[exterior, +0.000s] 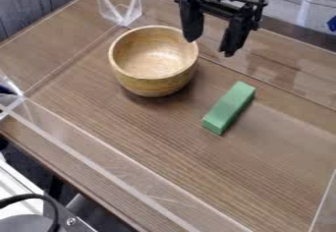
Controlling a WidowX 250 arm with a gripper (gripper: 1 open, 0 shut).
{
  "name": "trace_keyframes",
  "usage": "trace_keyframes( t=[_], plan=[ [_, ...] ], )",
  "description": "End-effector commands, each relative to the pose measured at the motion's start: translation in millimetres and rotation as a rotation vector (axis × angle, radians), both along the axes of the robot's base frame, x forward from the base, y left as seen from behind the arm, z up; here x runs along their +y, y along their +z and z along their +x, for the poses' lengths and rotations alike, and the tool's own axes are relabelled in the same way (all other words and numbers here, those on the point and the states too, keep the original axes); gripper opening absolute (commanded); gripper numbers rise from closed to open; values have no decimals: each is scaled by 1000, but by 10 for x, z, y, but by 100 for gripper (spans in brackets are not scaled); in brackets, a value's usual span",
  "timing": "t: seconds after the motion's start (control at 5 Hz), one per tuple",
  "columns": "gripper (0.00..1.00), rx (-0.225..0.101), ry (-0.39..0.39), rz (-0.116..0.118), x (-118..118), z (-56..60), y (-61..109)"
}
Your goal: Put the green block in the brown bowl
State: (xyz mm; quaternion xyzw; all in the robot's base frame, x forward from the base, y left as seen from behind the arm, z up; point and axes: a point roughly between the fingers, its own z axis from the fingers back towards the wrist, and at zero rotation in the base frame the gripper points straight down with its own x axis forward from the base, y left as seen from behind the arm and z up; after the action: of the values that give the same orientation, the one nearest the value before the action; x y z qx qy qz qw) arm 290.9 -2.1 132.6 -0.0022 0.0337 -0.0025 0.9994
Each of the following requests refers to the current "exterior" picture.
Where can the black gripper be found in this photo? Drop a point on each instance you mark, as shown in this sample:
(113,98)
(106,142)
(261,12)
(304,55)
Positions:
(242,12)

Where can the green rectangular block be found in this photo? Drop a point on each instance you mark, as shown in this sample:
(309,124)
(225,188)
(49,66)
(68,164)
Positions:
(228,107)

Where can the brown wooden bowl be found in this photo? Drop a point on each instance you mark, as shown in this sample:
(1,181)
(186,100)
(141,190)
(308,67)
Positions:
(153,60)

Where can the white container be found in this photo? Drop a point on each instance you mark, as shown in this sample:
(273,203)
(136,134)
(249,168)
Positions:
(317,15)

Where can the clear acrylic corner bracket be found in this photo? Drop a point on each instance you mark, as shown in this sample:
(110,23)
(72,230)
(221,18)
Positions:
(120,14)

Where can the clear acrylic front wall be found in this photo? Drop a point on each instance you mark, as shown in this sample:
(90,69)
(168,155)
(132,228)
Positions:
(136,152)

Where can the grey metal bracket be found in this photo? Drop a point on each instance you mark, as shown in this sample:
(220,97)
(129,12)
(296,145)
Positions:
(69,220)

